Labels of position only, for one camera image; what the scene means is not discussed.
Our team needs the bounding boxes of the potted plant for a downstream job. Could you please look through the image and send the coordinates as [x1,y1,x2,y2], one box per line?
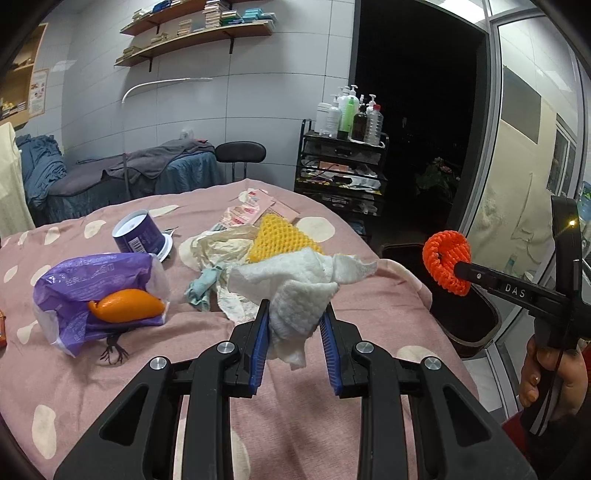
[414,156,462,205]

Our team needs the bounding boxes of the orange foam fruit net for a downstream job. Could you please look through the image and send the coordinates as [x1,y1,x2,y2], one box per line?
[422,230,474,296]

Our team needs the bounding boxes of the orange mango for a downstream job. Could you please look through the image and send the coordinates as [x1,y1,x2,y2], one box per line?
[88,288,166,323]

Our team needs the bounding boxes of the cream hanging cloth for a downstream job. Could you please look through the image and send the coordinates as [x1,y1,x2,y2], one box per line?
[0,121,36,238]

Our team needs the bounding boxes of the pink printed snack packet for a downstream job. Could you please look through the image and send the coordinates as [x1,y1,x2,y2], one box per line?
[210,203,262,232]

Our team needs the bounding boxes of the yellow foam fruit net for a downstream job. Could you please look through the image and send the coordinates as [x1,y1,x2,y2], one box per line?
[247,215,325,265]

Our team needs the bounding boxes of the white paper towel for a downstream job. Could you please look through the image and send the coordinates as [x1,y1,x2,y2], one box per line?
[228,249,379,370]

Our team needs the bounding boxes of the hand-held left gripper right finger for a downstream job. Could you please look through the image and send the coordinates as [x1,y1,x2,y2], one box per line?
[318,305,539,480]

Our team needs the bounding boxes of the row of books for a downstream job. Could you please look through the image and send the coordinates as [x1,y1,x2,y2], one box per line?
[131,0,186,20]

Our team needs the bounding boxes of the person's right hand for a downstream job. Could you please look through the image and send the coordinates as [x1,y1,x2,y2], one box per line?
[518,339,588,421]

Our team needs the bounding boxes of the pink spotted blanket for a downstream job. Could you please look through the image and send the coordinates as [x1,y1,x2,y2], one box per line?
[0,178,481,480]

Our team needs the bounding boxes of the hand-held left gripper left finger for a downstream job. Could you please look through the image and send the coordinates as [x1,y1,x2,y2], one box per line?
[53,299,271,480]

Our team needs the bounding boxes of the purple plastic bag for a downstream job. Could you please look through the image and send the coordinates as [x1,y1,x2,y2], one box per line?
[32,251,171,358]

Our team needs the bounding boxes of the wall shelves with boxes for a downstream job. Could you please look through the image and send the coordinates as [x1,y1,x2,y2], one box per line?
[116,0,279,63]

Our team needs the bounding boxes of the grey blanket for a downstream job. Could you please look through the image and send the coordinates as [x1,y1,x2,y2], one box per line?
[48,138,217,195]

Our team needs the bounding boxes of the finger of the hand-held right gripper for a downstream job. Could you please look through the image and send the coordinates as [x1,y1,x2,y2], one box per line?
[455,261,561,319]

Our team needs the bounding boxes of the pink plain snack packet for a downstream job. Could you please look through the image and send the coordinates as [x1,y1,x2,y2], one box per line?
[238,187,301,227]

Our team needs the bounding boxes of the white curved floor lamp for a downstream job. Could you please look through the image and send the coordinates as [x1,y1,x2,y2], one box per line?
[121,78,214,204]

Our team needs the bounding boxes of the glass sliding door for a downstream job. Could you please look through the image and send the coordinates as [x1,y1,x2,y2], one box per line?
[445,0,591,416]

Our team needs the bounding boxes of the cluster of toiletry bottles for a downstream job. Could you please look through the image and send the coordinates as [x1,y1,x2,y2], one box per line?
[315,84,385,145]

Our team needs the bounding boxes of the black trash bin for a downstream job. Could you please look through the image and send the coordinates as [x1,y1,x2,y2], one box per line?
[379,244,502,359]

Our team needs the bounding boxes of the black trolley cart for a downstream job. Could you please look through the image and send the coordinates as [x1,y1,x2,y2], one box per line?
[293,117,389,219]

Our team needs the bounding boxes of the blue cloth pile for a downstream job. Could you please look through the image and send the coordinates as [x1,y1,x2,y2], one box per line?
[16,134,68,208]

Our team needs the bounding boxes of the blue covered massage bed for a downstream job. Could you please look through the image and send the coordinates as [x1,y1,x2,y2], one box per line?
[25,138,225,227]

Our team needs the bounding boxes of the black round stool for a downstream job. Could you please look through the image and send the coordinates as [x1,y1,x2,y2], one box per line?
[215,141,267,183]

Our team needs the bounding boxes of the purple paper cup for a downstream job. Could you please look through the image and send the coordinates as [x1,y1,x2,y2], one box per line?
[112,210,174,262]

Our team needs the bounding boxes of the wooden wall shelf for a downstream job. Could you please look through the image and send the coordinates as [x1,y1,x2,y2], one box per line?
[120,0,207,35]
[115,21,274,72]

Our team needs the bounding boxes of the wall poster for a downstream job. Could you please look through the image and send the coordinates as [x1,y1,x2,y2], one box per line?
[28,69,51,117]

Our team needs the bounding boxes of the wooden wall cabinet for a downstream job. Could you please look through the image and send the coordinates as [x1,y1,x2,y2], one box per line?
[0,23,49,130]

